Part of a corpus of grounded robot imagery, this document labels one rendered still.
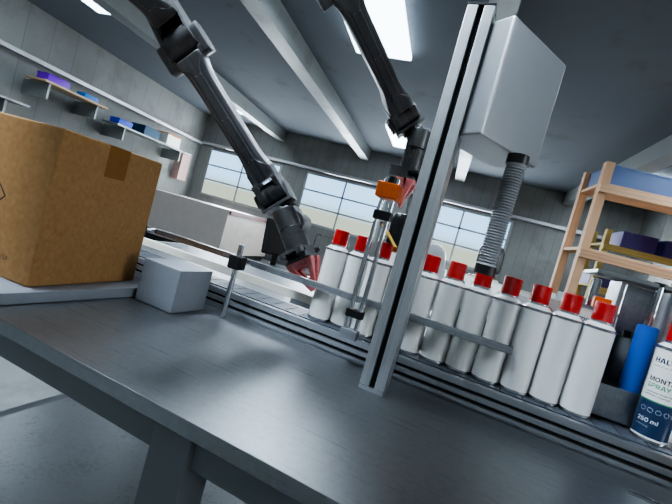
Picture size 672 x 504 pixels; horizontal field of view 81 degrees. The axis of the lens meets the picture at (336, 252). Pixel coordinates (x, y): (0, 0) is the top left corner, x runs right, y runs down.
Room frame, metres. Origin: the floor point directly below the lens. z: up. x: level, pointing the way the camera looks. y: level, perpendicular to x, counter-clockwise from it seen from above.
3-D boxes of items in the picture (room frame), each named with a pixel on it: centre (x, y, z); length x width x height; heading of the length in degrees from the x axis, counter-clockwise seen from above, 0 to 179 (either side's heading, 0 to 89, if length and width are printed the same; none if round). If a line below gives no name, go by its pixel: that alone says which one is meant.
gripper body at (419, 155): (1.03, -0.13, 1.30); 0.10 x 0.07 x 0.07; 72
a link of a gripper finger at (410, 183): (1.04, -0.12, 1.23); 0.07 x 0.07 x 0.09; 72
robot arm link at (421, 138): (1.04, -0.13, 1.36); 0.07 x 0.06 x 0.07; 167
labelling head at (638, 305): (0.77, -0.57, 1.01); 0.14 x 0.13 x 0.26; 70
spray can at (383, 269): (0.84, -0.10, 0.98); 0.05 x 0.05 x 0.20
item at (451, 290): (0.79, -0.25, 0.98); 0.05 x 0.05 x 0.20
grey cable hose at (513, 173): (0.68, -0.26, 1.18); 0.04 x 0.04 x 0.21
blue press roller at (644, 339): (0.72, -0.58, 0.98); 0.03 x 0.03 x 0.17
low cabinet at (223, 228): (8.49, 3.01, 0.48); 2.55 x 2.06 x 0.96; 75
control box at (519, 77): (0.71, -0.21, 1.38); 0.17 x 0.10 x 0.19; 125
